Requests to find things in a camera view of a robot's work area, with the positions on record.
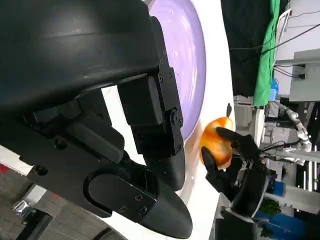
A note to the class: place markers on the orange and white toy bread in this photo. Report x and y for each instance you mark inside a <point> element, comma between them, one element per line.
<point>216,145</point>

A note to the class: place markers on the black cloth backdrop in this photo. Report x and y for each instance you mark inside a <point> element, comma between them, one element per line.
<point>245,25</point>

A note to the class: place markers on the green cloth backdrop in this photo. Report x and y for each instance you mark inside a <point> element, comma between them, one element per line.
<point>265,62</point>

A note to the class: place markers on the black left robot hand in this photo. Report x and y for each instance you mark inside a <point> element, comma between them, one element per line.
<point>75,75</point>

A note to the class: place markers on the lilac plate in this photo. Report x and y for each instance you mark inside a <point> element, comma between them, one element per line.
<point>187,62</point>

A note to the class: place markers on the green plant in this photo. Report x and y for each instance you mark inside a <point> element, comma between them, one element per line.
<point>271,208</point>

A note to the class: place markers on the grey cabinet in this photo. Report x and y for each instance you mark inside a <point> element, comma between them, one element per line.
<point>307,82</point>

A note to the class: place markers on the black table grommet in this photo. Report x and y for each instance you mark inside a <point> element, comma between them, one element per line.
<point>228,110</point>

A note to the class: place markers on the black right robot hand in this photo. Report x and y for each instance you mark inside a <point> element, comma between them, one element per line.
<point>247,175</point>

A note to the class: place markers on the blue bin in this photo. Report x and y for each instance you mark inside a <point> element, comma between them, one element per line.
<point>280,225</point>

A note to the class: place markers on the silver metal table foot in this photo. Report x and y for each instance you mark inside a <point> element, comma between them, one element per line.
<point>23,208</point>

